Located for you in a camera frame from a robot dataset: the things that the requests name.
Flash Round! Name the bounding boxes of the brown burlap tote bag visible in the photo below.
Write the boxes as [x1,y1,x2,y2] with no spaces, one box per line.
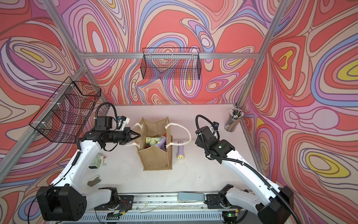
[124,117,192,171]

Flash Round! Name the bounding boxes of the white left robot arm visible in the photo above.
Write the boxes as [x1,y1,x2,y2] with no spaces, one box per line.
[36,127,141,221]

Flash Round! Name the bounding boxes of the black wire basket back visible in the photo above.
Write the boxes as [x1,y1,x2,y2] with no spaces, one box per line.
[140,47,202,80]

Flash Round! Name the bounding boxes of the black wire basket left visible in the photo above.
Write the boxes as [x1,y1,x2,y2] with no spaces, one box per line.
[29,77,101,144]

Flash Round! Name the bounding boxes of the metal cup with pencils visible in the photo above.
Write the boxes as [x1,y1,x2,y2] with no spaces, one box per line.
[224,107,244,132]

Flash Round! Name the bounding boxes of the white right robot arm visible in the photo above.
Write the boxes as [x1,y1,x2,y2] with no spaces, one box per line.
[195,126,294,224]

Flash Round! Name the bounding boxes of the black wire basket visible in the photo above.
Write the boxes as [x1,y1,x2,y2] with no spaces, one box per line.
[29,77,101,144]
[140,47,202,80]

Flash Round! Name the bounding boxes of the purple flashlight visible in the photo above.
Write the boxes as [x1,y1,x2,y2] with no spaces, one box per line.
[155,136,167,150]
[177,145,185,160]

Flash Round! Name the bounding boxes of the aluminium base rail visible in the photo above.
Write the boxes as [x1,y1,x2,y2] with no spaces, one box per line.
[77,192,261,224]

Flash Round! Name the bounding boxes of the aluminium frame post left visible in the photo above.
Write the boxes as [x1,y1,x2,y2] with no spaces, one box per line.
[41,0,110,105]

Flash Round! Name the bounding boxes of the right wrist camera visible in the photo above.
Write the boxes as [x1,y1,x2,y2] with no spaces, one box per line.
[211,121,219,132]

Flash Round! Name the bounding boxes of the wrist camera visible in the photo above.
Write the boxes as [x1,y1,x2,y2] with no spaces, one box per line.
[211,121,219,132]
[93,114,131,131]

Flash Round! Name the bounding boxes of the grey clip on table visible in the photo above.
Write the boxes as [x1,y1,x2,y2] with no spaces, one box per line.
[87,176,101,187]

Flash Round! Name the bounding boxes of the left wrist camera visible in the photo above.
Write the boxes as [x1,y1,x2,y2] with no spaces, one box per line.
[93,114,131,131]

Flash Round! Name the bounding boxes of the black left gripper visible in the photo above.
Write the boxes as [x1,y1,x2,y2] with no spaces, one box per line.
[106,128,140,145]

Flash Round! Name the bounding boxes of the green pencil sharpener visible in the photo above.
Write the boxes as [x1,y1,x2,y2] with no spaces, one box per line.
[89,154,106,169]

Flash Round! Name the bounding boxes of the black corrugated cable right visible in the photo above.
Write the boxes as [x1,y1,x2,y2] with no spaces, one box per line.
[195,114,303,224]

